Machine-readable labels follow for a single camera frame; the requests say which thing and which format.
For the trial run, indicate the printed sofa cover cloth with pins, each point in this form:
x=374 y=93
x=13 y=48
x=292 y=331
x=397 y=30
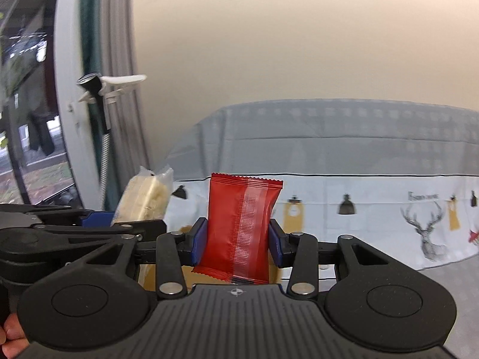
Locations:
x=400 y=176

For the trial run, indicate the clear biscuit pack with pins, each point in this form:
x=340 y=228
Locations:
x=146 y=196

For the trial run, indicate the person's left hand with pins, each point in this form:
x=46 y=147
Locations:
x=13 y=339

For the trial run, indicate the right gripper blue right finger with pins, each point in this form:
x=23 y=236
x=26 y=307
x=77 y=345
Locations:
x=278 y=244

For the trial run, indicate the brown cardboard box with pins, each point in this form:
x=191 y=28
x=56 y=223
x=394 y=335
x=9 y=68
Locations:
x=173 y=274

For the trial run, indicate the grey curtain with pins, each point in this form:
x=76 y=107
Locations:
x=118 y=137

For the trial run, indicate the white window frame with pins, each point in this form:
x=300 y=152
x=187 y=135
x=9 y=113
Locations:
x=74 y=114

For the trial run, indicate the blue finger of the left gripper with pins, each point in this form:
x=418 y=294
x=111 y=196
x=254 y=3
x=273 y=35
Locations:
x=97 y=219

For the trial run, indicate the red foil snack packet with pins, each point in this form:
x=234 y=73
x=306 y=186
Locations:
x=237 y=235

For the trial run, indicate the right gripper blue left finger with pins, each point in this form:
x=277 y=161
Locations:
x=197 y=240

